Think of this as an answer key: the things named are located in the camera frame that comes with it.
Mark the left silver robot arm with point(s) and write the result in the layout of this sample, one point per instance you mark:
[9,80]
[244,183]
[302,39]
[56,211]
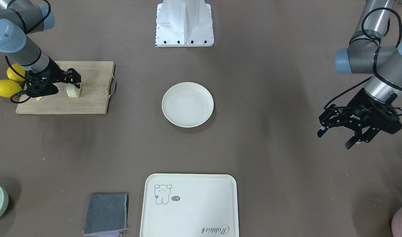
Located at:
[375,48]

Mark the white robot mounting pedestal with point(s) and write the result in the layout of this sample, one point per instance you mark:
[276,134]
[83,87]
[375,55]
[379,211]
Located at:
[184,23]

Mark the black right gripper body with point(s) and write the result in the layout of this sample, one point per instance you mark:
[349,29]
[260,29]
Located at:
[57,74]

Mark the grey folded cloth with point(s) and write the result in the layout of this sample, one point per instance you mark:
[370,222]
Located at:
[106,215]

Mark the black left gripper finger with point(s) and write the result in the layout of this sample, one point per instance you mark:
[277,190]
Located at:
[358,137]
[332,117]

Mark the cream round plate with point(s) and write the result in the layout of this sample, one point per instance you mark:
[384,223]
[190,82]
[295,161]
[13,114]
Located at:
[187,104]

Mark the wooden cutting board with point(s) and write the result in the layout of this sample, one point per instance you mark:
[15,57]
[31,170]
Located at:
[96,80]

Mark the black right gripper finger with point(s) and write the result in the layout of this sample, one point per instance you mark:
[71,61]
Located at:
[74,78]

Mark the whole yellow lemon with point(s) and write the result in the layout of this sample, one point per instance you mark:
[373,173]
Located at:
[17,77]
[8,88]

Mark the upper whole yellow lemon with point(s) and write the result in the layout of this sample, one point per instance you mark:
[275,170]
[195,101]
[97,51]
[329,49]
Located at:
[17,77]

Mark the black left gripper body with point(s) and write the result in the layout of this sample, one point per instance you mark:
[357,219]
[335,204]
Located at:
[361,107]

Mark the cream rabbit tray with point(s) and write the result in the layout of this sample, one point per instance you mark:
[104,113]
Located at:
[190,205]

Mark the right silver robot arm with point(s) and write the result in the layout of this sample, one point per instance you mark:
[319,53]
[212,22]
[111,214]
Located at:
[18,18]

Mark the lower whole yellow lemon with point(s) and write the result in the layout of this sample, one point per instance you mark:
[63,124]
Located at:
[8,88]

